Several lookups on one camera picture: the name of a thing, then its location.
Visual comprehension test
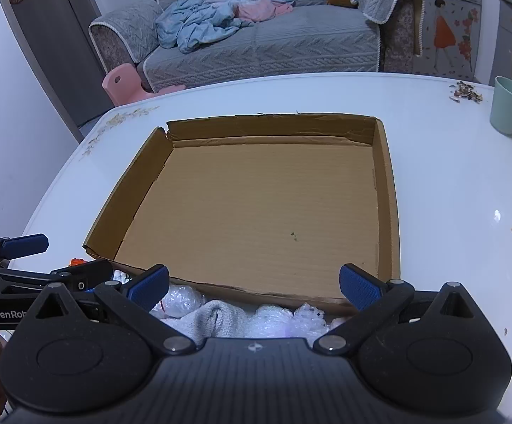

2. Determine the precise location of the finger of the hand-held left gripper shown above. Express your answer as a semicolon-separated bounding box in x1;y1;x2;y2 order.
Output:
0;233;50;261
50;260;114;295

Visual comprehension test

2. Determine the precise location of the dark grey door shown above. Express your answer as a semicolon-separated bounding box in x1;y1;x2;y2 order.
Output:
0;0;115;126

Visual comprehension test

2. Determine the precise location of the pink plastic stool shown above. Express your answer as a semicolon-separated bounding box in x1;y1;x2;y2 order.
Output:
102;63;186;106

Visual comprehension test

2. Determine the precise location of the grey cabinet with shelves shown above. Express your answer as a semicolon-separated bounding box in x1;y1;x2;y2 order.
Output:
488;0;512;87

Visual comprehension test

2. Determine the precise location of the decorated refrigerator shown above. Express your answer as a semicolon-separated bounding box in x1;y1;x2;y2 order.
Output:
412;0;495;84

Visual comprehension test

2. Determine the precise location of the pale green cup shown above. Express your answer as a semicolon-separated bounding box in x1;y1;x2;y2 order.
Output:
490;76;512;135

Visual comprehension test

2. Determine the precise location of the pink cloth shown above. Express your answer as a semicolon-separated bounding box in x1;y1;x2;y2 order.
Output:
234;0;294;23

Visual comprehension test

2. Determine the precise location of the shallow cardboard box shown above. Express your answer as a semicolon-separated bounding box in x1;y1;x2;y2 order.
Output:
83;113;401;316

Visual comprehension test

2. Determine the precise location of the grey quilted sofa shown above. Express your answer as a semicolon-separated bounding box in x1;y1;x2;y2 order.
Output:
89;0;425;93

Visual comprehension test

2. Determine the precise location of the light blue blanket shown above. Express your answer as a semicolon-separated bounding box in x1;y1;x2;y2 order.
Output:
155;0;295;54

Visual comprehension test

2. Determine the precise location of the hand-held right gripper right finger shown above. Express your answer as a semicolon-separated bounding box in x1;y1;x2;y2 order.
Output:
313;263;479;356

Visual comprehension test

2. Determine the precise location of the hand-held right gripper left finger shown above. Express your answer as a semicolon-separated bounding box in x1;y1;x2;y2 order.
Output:
35;264;197;357

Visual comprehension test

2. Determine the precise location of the grey sock bundle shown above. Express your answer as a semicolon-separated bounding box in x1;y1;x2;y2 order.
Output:
163;300;250;348

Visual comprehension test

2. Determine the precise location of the pile of seed husks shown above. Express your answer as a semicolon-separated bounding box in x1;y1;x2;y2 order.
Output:
448;80;484;104

